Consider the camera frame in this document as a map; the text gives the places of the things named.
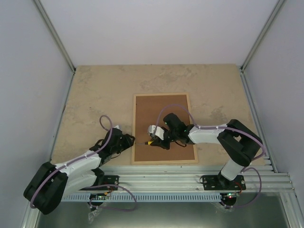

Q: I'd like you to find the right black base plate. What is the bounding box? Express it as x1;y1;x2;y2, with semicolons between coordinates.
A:
199;175;246;190

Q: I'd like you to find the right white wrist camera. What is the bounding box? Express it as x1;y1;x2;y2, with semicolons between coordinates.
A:
148;125;167;141

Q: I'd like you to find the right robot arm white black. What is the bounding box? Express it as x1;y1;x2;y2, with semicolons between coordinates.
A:
148;113;266;190

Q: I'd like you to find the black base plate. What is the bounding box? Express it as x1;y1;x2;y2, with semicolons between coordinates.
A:
199;175;246;190
93;175;119;191

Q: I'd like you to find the aluminium rail base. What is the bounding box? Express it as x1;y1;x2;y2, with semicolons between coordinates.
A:
79;165;293;193

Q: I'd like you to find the yellow handled screwdriver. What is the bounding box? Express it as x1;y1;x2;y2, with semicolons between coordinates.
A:
135;141;153;145

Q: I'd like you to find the grey slotted cable duct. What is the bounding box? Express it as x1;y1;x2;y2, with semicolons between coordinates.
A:
62;192;222;202

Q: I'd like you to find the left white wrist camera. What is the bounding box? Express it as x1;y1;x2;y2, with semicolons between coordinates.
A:
112;125;121;131

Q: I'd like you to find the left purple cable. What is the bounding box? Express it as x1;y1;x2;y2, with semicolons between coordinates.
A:
29;115;114;209

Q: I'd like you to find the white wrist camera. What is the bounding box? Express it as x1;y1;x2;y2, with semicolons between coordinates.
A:
148;125;167;141
112;125;121;131

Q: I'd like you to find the right aluminium corner post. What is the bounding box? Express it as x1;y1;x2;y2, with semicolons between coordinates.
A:
239;0;286;74

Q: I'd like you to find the left aluminium corner post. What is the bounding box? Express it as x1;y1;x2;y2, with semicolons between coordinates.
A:
32;0;76;74

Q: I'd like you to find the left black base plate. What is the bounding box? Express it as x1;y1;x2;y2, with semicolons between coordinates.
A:
93;175;119;191

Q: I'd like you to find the aluminium corner post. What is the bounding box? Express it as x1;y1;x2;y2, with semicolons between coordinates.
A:
239;0;286;74
32;0;76;74

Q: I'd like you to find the wooden photo frame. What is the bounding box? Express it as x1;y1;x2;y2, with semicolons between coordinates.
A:
131;93;198;165

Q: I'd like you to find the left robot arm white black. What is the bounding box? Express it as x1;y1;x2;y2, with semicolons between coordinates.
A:
23;128;135;215

